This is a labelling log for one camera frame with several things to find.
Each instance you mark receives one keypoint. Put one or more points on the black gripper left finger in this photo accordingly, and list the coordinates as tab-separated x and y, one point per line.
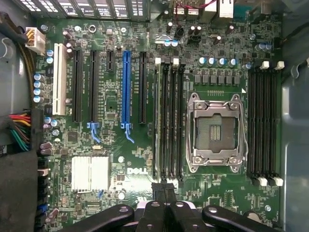
154	217

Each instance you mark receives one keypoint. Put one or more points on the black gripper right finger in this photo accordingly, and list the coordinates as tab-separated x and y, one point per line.
181	217

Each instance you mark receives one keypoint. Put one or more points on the RAM slot with black latches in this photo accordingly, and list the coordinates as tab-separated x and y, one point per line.
180	108
251	120
267	120
165	108

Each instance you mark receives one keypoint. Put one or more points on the green Dell motherboard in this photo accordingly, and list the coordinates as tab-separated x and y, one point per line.
217	193

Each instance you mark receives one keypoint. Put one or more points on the coin cell battery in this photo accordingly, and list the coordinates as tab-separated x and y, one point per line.
252	215

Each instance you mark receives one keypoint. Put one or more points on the silver finned chipset heatsink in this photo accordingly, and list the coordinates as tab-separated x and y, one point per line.
90	174

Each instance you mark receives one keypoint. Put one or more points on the silver CPU socket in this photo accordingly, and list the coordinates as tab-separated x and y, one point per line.
214	133

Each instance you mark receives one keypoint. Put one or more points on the long black expansion slot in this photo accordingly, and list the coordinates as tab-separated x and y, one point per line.
94	84
77	84
143	84

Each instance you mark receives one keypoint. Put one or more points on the grey metal PC case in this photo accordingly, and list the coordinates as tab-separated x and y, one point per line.
295	145

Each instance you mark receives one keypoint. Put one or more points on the blue expansion slot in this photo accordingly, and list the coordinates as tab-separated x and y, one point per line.
126	84

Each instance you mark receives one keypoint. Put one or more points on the black foam pad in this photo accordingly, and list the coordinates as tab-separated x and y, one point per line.
17	193

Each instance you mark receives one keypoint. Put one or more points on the black main power connector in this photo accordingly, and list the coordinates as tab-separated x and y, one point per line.
37	130

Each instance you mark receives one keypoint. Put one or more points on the short black expansion slot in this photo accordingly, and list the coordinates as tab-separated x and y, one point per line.
110	60

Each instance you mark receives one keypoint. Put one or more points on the white PCI expansion slot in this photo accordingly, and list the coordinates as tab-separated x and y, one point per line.
59	79

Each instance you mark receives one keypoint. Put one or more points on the white power connector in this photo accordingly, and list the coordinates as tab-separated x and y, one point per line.
36	41

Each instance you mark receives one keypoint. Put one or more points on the silver rear port block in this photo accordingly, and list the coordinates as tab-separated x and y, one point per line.
225	8

